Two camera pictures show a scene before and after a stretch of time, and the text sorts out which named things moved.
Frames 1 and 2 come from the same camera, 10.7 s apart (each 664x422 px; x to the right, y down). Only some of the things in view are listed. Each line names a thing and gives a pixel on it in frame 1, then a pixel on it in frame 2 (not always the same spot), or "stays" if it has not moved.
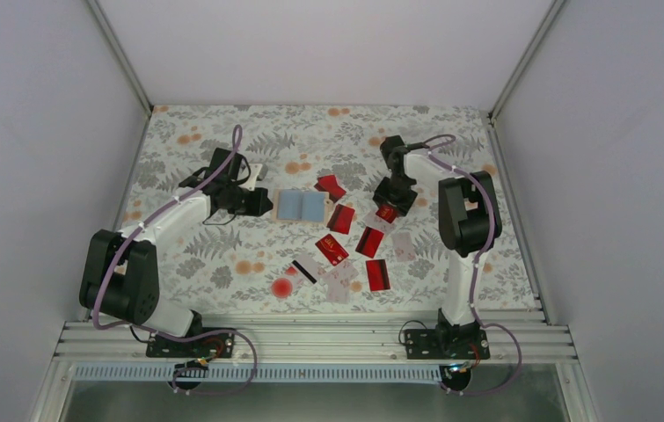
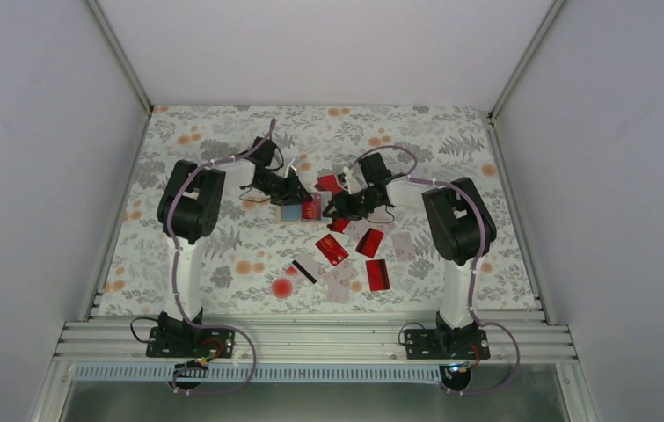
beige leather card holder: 301,206 stays
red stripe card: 377,274 stays
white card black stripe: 310,268 stays
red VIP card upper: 369,242 stays
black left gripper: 256,209 to 289,195
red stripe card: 340,220 stays
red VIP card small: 387,213 to 311,210
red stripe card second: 328,183 stays
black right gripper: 402,207 to 344,208
